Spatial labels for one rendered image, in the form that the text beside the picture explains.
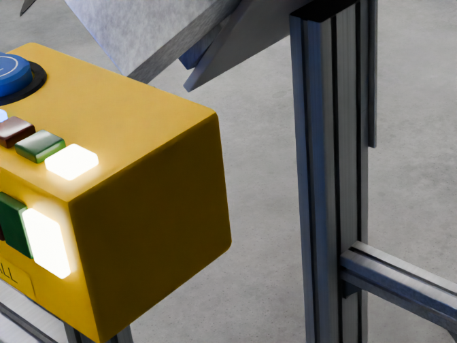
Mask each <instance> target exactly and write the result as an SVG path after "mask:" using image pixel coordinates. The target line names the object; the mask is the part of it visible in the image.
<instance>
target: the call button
mask: <svg viewBox="0 0 457 343"><path fill-rule="evenodd" d="M32 81H33V76H32V73H31V67H30V63H29V62H28V61H27V60H26V59H24V58H22V57H21V56H18V55H15V54H5V53H3V52H0V97H4V96H7V95H11V94H13V93H15V92H18V91H20V90H21V89H23V88H25V87H26V86H28V85H29V84H30V83H31V82H32Z"/></svg>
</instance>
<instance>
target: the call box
mask: <svg viewBox="0 0 457 343"><path fill-rule="evenodd" d="M6 54H15V55H18V56H21V57H22V58H24V59H26V60H27V61H28V62H29V63H30V67H31V73H32V76H33V81H32V82H31V83H30V84H29V85H28V86H26V87H25V88H23V89H21V90H20V91H18V92H15V93H13V94H11V95H7V96H4V97H0V109H1V110H3V111H5V112H6V114H7V118H10V117H12V116H16V117H18V118H21V119H23V120H25V121H27V122H28V123H31V124H33V125H34V127H35V131H36V132H38V131H40V130H43V129H44V130H46V131H48V132H50V133H52V134H55V135H57V136H59V137H61V138H63V139H64V141H65V145H66V147H68V146H70V145H72V144H75V145H78V146H80V147H82V148H84V149H86V150H89V151H91V152H93V153H95V154H96V155H97V158H98V164H97V165H96V166H94V167H93V168H91V169H89V170H88V171H86V172H84V173H83V174H81V175H79V176H78V177H76V178H74V179H73V180H67V179H65V178H63V177H61V176H59V175H57V174H55V173H54V172H52V171H50V170H48V169H47V167H46V163H45V161H43V162H41V163H39V164H36V163H34V162H32V161H30V160H28V159H26V158H24V157H22V156H20V155H19V154H17V153H16V150H15V147H14V146H12V147H11V148H5V147H3V146H1V145H0V192H1V191H2V192H4V193H6V194H8V195H9V196H11V197H13V198H14V199H17V200H18V201H20V202H22V203H23V204H25V205H26V206H27V208H28V209H30V208H32V209H34V210H36V211H37V212H39V213H41V214H43V215H44V216H46V217H48V218H50V219H51V220H53V221H55V222H56V223H58V225H59V227H60V230H61V235H62V239H63V244H64V247H65V252H66V255H67V260H68V263H69V269H70V274H69V275H68V276H66V277H65V278H59V277H58V276H57V275H55V274H53V273H52V272H50V271H49V270H47V269H46V268H44V267H42V266H41V265H39V264H38V263H36V262H35V260H34V259H30V258H28V257H26V256H25V255H23V254H22V253H20V252H18V251H17V250H15V249H14V248H12V247H11V246H9V245H7V244H6V242H5V241H1V240H0V278H1V279H2V280H4V281H6V282H7V283H8V284H10V285H11V286H13V287H14V288H15V289H17V290H19V291H20V292H21V293H23V294H25V295H26V296H27V297H29V298H31V299H32V300H33V301H35V302H36V303H38V304H39V305H41V306H42V307H44V308H45V309H47V310H48V311H50V312H51V313H53V314H54V315H55V316H57V317H59V318H60V319H61V320H63V321H65V322H66V323H67V324H69V325H71V326H72V327H73V328H75V329H76V330H78V331H79V332H80V333H82V334H84V335H85V336H86V337H88V338H90V339H91V340H92V341H94V342H96V343H105V342H107V341H108V340H110V339H111V338H112V337H114V336H115V335H116V334H117V333H119V332H120V331H122V330H123V329H124V328H125V327H127V326H128V325H130V324H131V323H132V322H133V321H135V320H136V319H138V318H139V317H140V316H141V315H142V314H144V313H145V312H147V311H148V310H149V309H150V308H152V307H153V306H155V305H156V304H157V303H158V302H160V301H161V300H163V299H164V298H166V296H168V295H169V294H170V293H172V292H173V291H175V290H176V289H177V288H178V287H180V286H181V285H183V284H184V283H185V282H186V281H188V280H189V279H191V278H192V277H193V276H194V275H196V274H197V273H199V272H200V271H201V270H202V269H203V268H205V267H206V266H208V265H209V264H210V263H211V262H213V261H214V260H216V259H217V258H218V257H219V256H221V255H222V254H224V253H225V252H226V251H227V250H228V249H229V248H230V247H231V243H232V239H231V226H230V220H229V208H228V201H227V194H226V182H225V176H224V163H223V157H222V144H221V138H220V126H219V120H218V115H217V114H216V112H215V111H214V110H213V109H211V108H208V107H206V106H204V105H201V104H198V103H195V102H193V101H190V100H187V99H185V98H182V97H179V96H177V95H173V94H171V93H168V92H166V91H162V90H161V89H158V88H155V87H153V86H150V85H147V84H144V83H142V82H139V81H136V80H134V79H131V78H128V77H126V76H123V75H120V74H118V73H115V72H112V71H110V70H107V69H104V68H102V67H99V66H96V65H93V64H91V63H88V62H86V61H83V60H80V59H77V58H75V57H72V56H69V55H67V54H64V53H62V52H59V51H56V50H53V49H51V48H48V47H45V46H43V45H40V44H37V43H27V44H25V45H23V46H21V47H18V48H16V49H14V50H11V51H9V52H7V53H6Z"/></svg>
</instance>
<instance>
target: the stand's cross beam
mask: <svg viewBox="0 0 457 343"><path fill-rule="evenodd" d="M340 276H341V279H342V280H345V281H347V282H349V283H351V284H353V285H355V286H357V287H359V288H362V289H364V290H366V291H368V292H370V293H372V294H374V295H376V296H378V297H380V298H382V299H385V300H386V301H389V302H390V303H393V304H395V305H397V306H399V307H401V308H403V309H405V310H408V311H410V312H412V313H414V314H416V315H418V316H420V317H422V318H423V319H426V320H428V321H430V322H432V323H434V324H436V325H438V326H441V327H443V328H445V329H447V330H449V331H451V332H453V333H456V334H457V284H456V283H454V282H451V281H449V280H446V279H444V278H442V277H440V276H437V275H435V274H433V273H430V272H428V271H426V270H424V269H422V268H419V267H417V266H415V265H412V264H410V263H408V262H406V261H403V260H401V259H399V258H396V257H394V256H392V255H389V254H388V253H385V252H383V251H380V250H378V249H376V248H374V247H372V246H369V245H367V244H364V243H362V242H360V241H358V240H357V241H356V242H355V243H354V244H352V245H351V247H349V248H348V249H347V250H346V251H345V252H343V253H342V254H341V255H340Z"/></svg>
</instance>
